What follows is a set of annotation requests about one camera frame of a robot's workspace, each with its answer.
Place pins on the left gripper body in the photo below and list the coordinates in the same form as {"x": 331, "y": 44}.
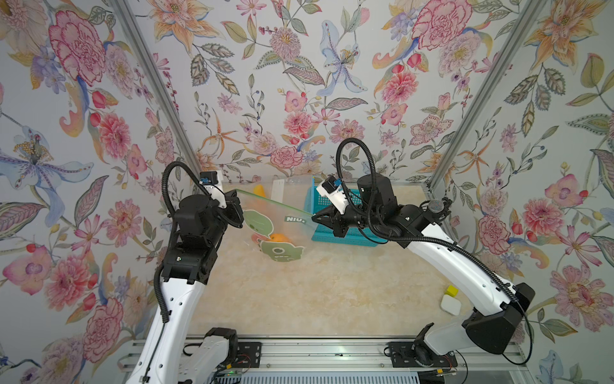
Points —
{"x": 233, "y": 209}

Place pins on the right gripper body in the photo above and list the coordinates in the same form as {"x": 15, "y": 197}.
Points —
{"x": 336, "y": 223}

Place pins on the small red-yellow mango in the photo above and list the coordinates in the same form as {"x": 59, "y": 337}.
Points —
{"x": 259, "y": 239}

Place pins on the small yellow mango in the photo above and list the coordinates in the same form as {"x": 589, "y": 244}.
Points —
{"x": 259, "y": 190}

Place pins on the clear zip-top bag blue zipper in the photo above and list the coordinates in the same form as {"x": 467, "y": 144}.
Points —
{"x": 289, "y": 194}

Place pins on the orange mango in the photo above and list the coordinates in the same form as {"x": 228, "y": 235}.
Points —
{"x": 279, "y": 238}

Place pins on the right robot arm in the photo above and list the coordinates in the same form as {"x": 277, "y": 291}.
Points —
{"x": 499, "y": 306}

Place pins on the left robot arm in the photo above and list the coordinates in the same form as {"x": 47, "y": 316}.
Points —
{"x": 179, "y": 282}

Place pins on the teal plastic basket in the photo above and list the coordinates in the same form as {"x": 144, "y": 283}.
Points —
{"x": 343, "y": 234}

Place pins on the small yellow cube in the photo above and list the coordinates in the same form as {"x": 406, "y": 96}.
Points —
{"x": 452, "y": 291}

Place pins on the white rounded box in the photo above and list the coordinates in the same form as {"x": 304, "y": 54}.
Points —
{"x": 450, "y": 305}

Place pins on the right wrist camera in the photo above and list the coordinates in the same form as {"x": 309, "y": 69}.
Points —
{"x": 331, "y": 189}

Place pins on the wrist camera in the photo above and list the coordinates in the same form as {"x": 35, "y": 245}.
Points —
{"x": 211, "y": 182}
{"x": 331, "y": 189}

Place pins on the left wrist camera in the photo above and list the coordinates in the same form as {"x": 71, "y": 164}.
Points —
{"x": 211, "y": 182}

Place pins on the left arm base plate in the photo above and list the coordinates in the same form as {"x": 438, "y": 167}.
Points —
{"x": 245, "y": 355}

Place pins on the aluminium rail front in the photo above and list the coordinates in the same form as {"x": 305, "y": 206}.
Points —
{"x": 357, "y": 354}

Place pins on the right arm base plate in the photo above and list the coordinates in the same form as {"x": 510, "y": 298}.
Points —
{"x": 407, "y": 355}

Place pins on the left aluminium corner post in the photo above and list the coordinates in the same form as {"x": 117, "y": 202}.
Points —
{"x": 146, "y": 59}

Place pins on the aluminium corner post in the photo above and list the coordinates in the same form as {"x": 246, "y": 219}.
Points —
{"x": 512, "y": 44}
{"x": 146, "y": 59}

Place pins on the right aluminium corner post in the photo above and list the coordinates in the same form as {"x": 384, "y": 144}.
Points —
{"x": 512, "y": 44}

